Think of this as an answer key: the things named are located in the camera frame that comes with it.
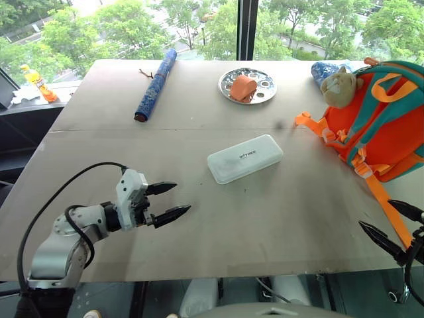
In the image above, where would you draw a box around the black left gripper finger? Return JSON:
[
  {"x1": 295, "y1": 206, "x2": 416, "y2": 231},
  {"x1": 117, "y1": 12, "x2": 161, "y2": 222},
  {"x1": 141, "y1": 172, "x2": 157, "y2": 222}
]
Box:
[
  {"x1": 152, "y1": 204, "x2": 193, "y2": 230},
  {"x1": 145, "y1": 181, "x2": 179, "y2": 197}
]

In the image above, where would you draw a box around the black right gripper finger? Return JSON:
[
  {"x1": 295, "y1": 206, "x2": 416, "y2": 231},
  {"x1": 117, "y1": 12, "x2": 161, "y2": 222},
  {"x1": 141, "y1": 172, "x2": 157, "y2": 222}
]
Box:
[
  {"x1": 358, "y1": 220, "x2": 409, "y2": 266},
  {"x1": 388, "y1": 199, "x2": 424, "y2": 223}
]

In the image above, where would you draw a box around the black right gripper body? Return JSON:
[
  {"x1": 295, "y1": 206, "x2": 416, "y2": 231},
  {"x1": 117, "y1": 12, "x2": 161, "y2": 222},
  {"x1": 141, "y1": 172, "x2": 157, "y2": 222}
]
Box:
[{"x1": 405, "y1": 211, "x2": 424, "y2": 266}]

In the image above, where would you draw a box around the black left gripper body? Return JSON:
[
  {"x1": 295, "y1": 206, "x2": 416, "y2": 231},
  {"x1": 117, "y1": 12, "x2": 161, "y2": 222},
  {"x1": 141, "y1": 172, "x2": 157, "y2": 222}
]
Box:
[{"x1": 131, "y1": 194, "x2": 157, "y2": 229}]

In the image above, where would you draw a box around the white plastic case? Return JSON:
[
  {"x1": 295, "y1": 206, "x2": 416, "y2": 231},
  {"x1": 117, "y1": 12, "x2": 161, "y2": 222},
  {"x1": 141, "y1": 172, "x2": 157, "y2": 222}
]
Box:
[{"x1": 207, "y1": 133, "x2": 284, "y2": 186}]

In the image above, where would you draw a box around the orange and teal backpack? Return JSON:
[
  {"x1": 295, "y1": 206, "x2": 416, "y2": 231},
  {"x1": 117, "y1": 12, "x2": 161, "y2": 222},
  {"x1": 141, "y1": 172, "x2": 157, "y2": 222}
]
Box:
[{"x1": 294, "y1": 57, "x2": 424, "y2": 252}]

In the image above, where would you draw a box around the metal caster wheel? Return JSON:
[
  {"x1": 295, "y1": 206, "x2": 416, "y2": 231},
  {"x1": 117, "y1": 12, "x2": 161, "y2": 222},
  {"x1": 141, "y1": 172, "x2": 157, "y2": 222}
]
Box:
[{"x1": 386, "y1": 286, "x2": 412, "y2": 304}]

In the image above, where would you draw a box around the white rounded shape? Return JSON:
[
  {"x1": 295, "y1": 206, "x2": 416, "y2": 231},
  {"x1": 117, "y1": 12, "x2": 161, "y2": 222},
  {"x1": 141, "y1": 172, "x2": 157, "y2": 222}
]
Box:
[
  {"x1": 180, "y1": 277, "x2": 219, "y2": 318},
  {"x1": 270, "y1": 274, "x2": 311, "y2": 306}
]

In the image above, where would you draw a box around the black table leg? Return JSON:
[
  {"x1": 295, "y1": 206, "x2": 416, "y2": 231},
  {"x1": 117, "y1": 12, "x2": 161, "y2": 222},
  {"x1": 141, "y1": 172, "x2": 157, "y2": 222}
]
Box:
[{"x1": 131, "y1": 281, "x2": 149, "y2": 318}]

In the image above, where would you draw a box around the blue patterned rolled scroll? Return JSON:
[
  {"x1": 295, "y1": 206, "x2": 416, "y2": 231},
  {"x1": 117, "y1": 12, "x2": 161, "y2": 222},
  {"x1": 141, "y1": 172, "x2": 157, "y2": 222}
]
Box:
[{"x1": 133, "y1": 48, "x2": 178, "y2": 123}]

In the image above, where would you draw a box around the beige plush cat toy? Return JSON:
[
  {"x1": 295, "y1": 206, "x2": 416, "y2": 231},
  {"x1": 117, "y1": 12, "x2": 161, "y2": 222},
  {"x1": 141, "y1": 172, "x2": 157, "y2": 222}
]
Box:
[{"x1": 319, "y1": 66, "x2": 364, "y2": 109}]

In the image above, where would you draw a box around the black side desk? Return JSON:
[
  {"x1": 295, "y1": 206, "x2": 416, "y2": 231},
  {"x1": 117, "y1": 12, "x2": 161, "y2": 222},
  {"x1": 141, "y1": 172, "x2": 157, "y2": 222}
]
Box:
[{"x1": 0, "y1": 101, "x2": 71, "y2": 186}]

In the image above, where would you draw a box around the round perforated metal plate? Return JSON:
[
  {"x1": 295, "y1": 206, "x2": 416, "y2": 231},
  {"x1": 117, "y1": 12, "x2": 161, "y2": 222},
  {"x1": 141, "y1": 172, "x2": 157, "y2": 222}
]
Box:
[{"x1": 217, "y1": 67, "x2": 278, "y2": 106}]

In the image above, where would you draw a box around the orange soda bottle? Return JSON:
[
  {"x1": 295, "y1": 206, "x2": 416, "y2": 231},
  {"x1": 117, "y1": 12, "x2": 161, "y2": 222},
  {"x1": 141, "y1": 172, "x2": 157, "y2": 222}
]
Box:
[{"x1": 20, "y1": 64, "x2": 59, "y2": 103}]

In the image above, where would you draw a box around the blue patterned cloth bundle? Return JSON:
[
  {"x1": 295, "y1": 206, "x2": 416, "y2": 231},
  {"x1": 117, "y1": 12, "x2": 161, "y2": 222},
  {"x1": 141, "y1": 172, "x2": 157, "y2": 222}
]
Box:
[{"x1": 311, "y1": 60, "x2": 357, "y2": 87}]

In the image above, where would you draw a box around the white crumpled paper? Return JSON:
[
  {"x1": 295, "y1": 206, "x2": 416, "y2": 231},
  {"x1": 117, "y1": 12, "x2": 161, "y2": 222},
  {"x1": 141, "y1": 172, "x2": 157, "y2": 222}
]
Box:
[{"x1": 11, "y1": 87, "x2": 43, "y2": 106}]

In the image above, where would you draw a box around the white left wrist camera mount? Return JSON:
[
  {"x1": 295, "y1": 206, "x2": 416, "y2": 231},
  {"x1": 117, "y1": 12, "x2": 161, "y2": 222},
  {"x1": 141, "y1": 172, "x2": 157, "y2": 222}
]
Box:
[{"x1": 115, "y1": 168, "x2": 149, "y2": 231}]

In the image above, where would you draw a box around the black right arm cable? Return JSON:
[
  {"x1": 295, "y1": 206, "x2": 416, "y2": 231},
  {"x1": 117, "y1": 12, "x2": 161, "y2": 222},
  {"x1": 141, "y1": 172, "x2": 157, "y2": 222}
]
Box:
[{"x1": 403, "y1": 254, "x2": 424, "y2": 304}]

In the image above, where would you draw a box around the black window frame post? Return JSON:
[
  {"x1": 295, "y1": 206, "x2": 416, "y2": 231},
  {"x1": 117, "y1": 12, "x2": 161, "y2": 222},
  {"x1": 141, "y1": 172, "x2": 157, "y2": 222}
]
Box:
[{"x1": 236, "y1": 0, "x2": 260, "y2": 62}]

